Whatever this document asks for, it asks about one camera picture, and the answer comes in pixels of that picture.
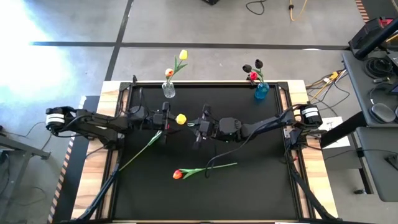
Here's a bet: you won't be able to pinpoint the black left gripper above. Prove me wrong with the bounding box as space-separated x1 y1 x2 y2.
145 101 185 146

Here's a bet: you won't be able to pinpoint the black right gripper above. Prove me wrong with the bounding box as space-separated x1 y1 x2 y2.
187 104 220 151

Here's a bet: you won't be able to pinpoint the dark purple artificial tulip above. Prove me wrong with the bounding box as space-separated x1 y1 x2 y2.
242 63 262 84
254 58 264 84

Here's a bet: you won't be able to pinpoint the clear glass vase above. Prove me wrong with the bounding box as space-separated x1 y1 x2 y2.
161 81 177 100

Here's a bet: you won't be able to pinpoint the blue glass vase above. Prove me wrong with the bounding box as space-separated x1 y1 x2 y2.
254 82 271 100

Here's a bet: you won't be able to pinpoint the light wooden table board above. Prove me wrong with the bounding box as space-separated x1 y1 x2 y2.
70 80 133 220
278 80 339 219

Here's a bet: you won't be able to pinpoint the white paper sheet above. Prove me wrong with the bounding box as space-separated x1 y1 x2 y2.
318 116 351 149

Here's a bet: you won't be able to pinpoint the black desk leg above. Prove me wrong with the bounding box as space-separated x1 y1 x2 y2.
319 111 368 149

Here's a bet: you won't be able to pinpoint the grey metal stand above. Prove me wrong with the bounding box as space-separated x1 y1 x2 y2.
0 133 52 224

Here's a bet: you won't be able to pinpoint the grey desk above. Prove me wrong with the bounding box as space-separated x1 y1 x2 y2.
341 51 398 128
355 126 398 203

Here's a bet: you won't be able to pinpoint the black computer mouse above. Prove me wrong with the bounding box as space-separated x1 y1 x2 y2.
369 102 397 124

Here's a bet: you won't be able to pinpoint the black and red device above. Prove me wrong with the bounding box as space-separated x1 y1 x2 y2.
348 17 395 52

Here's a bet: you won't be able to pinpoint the black monitor pole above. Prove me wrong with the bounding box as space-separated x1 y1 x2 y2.
354 17 398 62

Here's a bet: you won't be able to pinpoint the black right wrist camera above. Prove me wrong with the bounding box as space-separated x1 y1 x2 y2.
198 119 213 136

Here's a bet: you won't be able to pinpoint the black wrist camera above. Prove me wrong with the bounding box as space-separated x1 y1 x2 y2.
151 112 164 126
198 119 213 136

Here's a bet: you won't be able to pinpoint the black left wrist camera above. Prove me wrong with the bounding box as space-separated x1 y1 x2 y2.
151 112 164 126

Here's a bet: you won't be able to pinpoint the black aluminium table frame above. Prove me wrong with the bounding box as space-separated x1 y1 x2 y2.
76 80 335 224

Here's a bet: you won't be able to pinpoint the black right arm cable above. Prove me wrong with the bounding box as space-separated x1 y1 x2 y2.
204 123 282 179

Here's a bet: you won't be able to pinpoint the black floor cable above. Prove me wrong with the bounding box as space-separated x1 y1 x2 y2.
245 0 266 16

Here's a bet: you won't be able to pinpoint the yellow floor cable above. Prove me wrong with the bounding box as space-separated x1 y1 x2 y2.
289 0 308 22

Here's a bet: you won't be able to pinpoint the coiled black cable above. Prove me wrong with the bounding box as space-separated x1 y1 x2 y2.
363 57 395 79

